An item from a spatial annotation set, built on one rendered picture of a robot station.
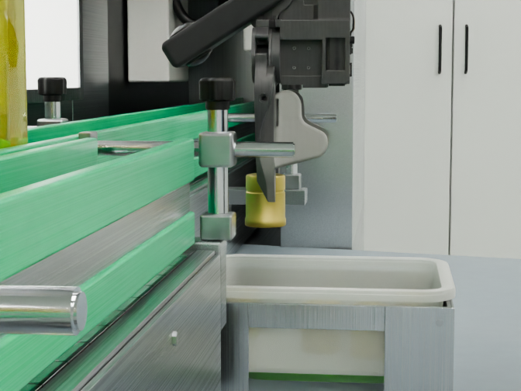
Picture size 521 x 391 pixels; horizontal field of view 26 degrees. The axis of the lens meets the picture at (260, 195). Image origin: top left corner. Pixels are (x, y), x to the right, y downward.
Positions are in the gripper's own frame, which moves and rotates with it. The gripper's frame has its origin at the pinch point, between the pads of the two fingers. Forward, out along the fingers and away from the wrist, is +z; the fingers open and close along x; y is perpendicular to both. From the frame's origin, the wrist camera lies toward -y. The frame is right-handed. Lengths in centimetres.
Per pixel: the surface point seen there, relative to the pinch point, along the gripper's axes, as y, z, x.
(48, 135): -20.6, -3.7, 6.1
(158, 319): -3.3, 4.3, -34.6
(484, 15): 57, -31, 348
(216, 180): -2.9, -1.3, -10.3
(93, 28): -30, -16, 67
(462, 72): 49, -10, 348
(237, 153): -1.3, -3.4, -10.1
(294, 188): 0, 6, 53
